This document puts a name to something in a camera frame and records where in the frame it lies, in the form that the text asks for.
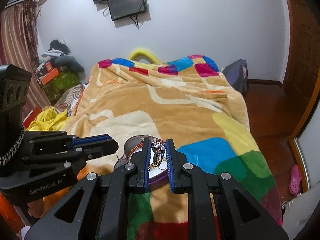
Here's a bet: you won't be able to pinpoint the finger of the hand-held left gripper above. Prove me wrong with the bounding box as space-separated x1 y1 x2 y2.
26 133 115 155
22 140 119 178

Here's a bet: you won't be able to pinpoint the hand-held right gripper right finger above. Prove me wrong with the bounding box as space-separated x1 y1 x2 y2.
166 138 290 240

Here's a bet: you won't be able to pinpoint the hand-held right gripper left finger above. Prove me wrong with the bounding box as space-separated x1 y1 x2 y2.
24 139 153 240

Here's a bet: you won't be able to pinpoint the silver gemstone ring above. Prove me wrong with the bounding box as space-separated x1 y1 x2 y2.
150 140 167 167

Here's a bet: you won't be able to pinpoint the red braided thread bracelet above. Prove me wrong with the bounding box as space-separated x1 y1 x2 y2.
119 140 146 161

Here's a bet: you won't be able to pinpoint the purple round jewellery box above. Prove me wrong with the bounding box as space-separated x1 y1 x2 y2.
114 135 173 186

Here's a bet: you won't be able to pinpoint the orange cloth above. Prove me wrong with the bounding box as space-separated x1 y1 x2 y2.
0 194 28 228

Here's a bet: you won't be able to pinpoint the yellow cloth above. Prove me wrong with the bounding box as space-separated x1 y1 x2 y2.
26 106 70 132

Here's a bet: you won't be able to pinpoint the colourful printed fleece blanket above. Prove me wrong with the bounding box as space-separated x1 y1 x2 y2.
41 54 283 240

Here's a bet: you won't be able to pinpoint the green cardboard box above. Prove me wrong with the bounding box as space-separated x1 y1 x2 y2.
42 71 81 101

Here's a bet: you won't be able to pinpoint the orange box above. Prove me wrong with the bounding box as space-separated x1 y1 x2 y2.
39 67 62 86

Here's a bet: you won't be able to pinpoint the pile of clothes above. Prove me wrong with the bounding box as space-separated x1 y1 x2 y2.
41 39 73 63

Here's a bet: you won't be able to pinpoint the yellow foam tube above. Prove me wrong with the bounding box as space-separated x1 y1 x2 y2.
128 47 160 64

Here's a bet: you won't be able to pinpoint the dark purple backpack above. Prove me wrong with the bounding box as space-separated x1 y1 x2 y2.
221 59 249 97

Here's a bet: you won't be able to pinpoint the striped brown curtain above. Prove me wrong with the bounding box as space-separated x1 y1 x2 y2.
0 0 52 112

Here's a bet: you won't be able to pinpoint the pink clog shoe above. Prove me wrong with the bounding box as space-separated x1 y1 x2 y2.
289 164 302 196

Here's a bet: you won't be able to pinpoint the white plastic object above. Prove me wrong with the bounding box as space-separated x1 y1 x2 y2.
281 187 318 231

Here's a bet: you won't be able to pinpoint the wooden door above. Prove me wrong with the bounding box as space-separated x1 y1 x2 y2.
282 0 320 137

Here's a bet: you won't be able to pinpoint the braided black-white lanyard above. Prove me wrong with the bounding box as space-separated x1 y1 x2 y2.
0 124 26 167

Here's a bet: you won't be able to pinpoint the black monitor cables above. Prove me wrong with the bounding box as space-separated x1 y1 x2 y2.
129 14 145 29

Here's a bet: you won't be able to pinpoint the small black wall monitor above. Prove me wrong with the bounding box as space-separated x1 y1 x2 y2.
107 0 148 21

